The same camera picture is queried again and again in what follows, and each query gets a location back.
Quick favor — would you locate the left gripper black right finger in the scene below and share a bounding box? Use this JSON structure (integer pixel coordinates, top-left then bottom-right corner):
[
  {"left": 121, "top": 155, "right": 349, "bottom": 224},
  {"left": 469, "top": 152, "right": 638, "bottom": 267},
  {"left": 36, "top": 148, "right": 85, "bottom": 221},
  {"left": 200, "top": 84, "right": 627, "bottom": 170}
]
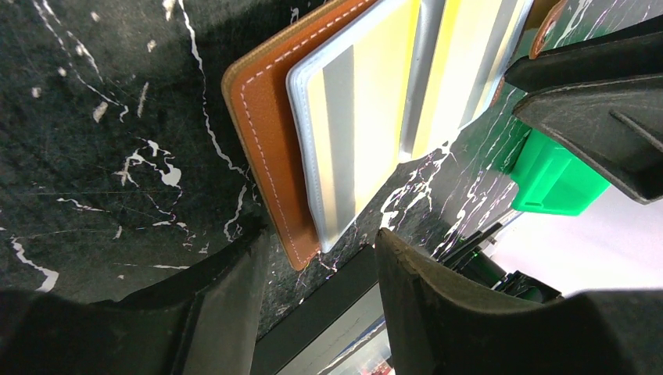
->
[{"left": 375, "top": 228, "right": 662, "bottom": 374}]

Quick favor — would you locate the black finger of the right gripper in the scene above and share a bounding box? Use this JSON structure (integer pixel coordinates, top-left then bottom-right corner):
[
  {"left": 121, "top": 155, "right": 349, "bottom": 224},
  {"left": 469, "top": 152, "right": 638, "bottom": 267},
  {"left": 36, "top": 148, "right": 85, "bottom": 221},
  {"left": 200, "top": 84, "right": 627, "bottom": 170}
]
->
[
  {"left": 514, "top": 74, "right": 662, "bottom": 205},
  {"left": 504, "top": 16, "right": 662, "bottom": 92}
]

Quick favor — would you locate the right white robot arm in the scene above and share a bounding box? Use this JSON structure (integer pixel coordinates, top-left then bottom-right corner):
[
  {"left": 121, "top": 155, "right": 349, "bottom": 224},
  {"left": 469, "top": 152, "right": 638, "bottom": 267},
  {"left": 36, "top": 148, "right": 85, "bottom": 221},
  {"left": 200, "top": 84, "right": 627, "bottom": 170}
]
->
[{"left": 439, "top": 16, "right": 662, "bottom": 302}]

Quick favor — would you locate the black striped gold card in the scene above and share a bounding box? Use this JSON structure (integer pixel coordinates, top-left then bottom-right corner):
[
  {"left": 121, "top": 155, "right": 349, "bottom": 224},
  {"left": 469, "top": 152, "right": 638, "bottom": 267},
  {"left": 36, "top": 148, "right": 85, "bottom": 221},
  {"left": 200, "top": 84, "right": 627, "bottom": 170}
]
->
[{"left": 411, "top": 1, "right": 532, "bottom": 159}]

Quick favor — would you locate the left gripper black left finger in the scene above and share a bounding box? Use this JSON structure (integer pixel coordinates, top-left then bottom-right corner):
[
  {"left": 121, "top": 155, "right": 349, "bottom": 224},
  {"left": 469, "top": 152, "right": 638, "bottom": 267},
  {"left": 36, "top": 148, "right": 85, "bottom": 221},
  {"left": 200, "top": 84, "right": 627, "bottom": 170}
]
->
[{"left": 1, "top": 230, "right": 270, "bottom": 374}]

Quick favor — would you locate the gold credit card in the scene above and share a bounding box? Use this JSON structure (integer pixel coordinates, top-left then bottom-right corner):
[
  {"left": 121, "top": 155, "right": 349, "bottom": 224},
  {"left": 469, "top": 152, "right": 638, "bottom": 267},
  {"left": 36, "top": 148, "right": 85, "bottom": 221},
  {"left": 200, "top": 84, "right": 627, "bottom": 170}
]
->
[{"left": 286, "top": 1, "right": 419, "bottom": 252}]

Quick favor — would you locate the green plastic card tray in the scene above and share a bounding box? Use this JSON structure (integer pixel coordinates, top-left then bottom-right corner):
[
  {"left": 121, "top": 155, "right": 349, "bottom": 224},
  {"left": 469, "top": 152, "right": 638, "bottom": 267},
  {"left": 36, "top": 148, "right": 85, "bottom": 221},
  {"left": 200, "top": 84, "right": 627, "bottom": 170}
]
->
[{"left": 500, "top": 116, "right": 611, "bottom": 216}]

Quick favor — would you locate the brown leather card holder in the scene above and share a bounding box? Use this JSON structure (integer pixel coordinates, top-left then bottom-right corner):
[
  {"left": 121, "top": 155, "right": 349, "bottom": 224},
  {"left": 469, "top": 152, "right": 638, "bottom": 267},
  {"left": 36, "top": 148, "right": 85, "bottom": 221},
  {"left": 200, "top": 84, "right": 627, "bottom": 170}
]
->
[{"left": 221, "top": 1, "right": 564, "bottom": 270}]

